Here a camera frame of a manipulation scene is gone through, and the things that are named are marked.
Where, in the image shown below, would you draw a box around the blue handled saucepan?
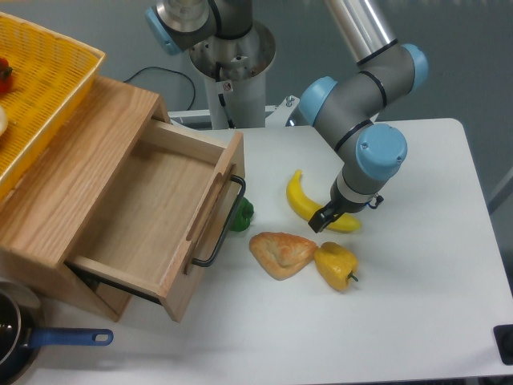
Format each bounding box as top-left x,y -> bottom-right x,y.
1,291 -> 114,384

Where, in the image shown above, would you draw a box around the green toy bell pepper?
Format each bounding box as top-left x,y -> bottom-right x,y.
230,197 -> 254,233

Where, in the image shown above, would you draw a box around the toy croissant bread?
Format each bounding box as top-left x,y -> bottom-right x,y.
248,232 -> 318,281

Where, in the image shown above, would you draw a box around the yellow toy bell pepper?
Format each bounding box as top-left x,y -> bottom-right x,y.
313,242 -> 359,292

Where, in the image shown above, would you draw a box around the white toy vegetable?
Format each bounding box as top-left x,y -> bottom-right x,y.
0,107 -> 9,135

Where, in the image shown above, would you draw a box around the red toy pepper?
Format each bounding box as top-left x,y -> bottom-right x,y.
0,58 -> 14,94

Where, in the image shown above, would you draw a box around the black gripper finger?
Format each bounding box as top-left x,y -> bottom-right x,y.
308,205 -> 333,233
324,210 -> 344,232

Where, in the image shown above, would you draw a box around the black corner device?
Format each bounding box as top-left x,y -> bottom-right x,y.
493,324 -> 513,366

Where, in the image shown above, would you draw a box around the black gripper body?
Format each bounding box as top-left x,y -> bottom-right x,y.
326,186 -> 384,219

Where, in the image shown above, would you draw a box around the yellow plastic basket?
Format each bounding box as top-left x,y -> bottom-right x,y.
1,13 -> 106,196

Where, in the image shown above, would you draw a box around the wooden drawer cabinet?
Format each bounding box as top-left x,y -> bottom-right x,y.
1,77 -> 169,321

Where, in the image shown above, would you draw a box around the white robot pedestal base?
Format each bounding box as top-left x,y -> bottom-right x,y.
188,21 -> 300,130

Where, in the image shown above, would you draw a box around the yellow toy banana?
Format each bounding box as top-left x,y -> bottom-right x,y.
285,169 -> 361,233

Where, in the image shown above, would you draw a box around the open wooden drawer black handle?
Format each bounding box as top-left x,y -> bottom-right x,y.
66,120 -> 245,321

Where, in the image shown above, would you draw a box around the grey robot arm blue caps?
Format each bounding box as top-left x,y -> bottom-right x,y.
146,1 -> 429,232

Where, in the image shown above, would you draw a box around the black cable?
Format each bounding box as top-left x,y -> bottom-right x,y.
123,66 -> 196,111

